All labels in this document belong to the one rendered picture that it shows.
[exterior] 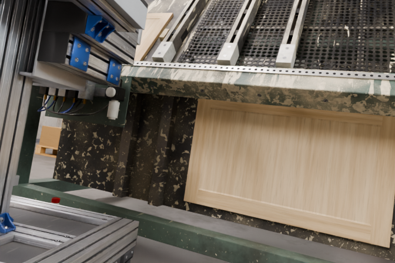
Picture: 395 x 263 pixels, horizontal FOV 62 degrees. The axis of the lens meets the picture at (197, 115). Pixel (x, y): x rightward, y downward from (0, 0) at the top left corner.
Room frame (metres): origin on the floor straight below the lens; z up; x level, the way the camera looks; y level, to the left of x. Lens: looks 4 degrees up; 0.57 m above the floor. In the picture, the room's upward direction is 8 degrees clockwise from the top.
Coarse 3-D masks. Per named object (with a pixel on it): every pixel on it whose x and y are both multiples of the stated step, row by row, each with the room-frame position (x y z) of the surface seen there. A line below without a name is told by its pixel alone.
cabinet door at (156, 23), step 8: (152, 16) 1.92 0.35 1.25; (160, 16) 1.89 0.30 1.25; (168, 16) 1.87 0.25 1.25; (152, 24) 1.86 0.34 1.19; (160, 24) 1.84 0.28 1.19; (144, 32) 1.82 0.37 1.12; (152, 32) 1.80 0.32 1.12; (160, 32) 1.80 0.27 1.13; (144, 40) 1.77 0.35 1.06; (152, 40) 1.75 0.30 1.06; (136, 48) 1.73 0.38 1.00; (144, 48) 1.71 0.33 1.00; (136, 56) 1.68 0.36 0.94; (144, 56) 1.68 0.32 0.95
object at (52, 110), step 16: (128, 80) 1.53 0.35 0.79; (48, 96) 1.72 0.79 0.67; (64, 96) 1.54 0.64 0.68; (80, 96) 1.50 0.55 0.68; (96, 96) 1.58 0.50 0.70; (112, 96) 1.47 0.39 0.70; (128, 96) 1.53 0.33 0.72; (48, 112) 1.71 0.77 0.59; (64, 112) 1.52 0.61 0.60; (80, 112) 1.63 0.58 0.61; (96, 112) 1.50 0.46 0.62; (112, 112) 1.48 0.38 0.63
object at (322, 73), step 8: (136, 64) 1.57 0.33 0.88; (144, 64) 1.55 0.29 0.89; (152, 64) 1.54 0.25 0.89; (160, 64) 1.52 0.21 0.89; (168, 64) 1.51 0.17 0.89; (176, 64) 1.49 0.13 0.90; (184, 64) 1.48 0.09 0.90; (192, 64) 1.47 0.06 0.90; (248, 72) 1.35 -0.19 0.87; (256, 72) 1.34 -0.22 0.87; (264, 72) 1.32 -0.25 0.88; (272, 72) 1.31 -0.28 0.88; (280, 72) 1.30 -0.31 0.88; (288, 72) 1.29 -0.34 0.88; (296, 72) 1.28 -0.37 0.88; (304, 72) 1.27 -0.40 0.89; (312, 72) 1.26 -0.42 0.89; (320, 72) 1.25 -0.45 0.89; (328, 72) 1.24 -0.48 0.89; (336, 72) 1.23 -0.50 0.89; (344, 72) 1.22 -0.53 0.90; (352, 72) 1.21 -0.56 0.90
